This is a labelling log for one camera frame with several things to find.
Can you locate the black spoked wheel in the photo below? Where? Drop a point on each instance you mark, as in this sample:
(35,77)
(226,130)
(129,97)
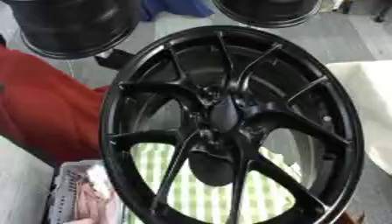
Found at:
(229,87)

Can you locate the black wheel stand block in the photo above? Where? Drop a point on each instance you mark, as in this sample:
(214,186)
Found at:
(115,59)

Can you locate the small black wheel rim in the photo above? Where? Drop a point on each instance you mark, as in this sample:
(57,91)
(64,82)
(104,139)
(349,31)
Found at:
(268,11)

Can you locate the large black wheel rim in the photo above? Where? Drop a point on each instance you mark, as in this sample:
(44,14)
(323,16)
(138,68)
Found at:
(71,26)

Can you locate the blue bag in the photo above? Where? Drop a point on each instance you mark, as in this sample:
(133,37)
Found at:
(176,7)

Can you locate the grey perforated basket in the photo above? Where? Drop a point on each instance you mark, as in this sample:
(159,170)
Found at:
(81,192)

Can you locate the red cloth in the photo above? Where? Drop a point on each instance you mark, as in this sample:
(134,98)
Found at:
(46,108)

